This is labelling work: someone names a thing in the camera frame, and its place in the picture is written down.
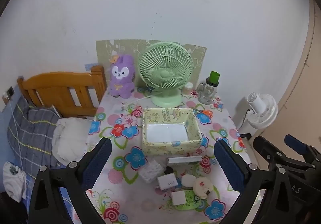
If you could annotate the cotton swab container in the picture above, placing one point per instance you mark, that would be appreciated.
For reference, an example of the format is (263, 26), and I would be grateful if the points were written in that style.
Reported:
(187, 89)

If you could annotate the blue wall sticker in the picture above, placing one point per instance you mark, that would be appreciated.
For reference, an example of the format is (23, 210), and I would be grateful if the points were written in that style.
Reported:
(90, 67)

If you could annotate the purple plush toy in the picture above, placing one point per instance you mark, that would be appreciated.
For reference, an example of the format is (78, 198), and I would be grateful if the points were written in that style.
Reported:
(123, 80)

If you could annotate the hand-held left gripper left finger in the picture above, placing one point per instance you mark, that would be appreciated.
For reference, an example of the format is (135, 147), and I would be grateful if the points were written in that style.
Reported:
(97, 161)

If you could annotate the cream round toy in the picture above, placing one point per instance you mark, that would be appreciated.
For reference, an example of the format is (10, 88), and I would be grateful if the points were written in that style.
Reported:
(202, 185)

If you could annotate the white round case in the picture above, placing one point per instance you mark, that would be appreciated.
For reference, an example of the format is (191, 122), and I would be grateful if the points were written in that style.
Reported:
(188, 180)

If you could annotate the white square box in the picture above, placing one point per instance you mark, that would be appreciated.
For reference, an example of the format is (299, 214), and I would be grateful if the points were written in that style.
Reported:
(179, 198)

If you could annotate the white cloth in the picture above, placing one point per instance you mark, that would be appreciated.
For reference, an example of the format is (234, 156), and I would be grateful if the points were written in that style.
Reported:
(13, 178)

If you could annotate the wall socket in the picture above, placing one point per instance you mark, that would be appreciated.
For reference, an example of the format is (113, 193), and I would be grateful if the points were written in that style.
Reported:
(10, 91)

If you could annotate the grey plaid blanket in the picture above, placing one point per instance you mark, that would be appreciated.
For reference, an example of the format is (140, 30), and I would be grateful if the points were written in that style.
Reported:
(30, 133)

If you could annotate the green perforated case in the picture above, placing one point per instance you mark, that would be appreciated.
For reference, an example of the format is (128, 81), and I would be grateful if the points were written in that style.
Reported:
(193, 200)

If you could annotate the white charger adapter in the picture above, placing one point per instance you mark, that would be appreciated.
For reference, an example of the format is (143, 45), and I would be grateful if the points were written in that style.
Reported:
(166, 181)

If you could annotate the clear plastic box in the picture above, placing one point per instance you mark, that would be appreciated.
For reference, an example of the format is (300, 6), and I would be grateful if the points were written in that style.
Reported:
(150, 171)

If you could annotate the small black item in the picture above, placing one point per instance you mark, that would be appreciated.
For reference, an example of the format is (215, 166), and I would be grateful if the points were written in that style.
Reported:
(169, 170)

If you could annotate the green desk fan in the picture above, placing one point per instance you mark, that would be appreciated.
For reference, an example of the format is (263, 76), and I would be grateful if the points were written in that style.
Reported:
(164, 73)

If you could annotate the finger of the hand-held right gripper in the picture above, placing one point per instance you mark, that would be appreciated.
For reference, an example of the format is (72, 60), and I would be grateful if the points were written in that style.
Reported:
(296, 142)
(263, 146)

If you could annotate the green plastic cup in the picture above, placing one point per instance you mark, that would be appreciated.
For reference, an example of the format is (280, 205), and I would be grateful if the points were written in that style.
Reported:
(215, 77)

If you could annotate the white pillow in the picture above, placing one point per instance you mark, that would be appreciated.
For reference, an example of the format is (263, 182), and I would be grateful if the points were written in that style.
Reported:
(70, 136)

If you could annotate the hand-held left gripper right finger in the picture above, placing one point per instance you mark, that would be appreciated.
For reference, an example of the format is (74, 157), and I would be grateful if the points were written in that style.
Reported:
(229, 163)

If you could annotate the wooden bed headboard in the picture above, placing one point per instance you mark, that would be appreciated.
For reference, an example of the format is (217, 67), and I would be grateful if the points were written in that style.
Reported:
(55, 80)

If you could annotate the white fan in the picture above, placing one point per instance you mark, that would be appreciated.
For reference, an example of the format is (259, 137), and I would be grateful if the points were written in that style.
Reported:
(263, 108)

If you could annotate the yellow printed fabric basket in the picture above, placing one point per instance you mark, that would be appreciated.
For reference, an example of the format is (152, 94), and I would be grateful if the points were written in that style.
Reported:
(170, 116)

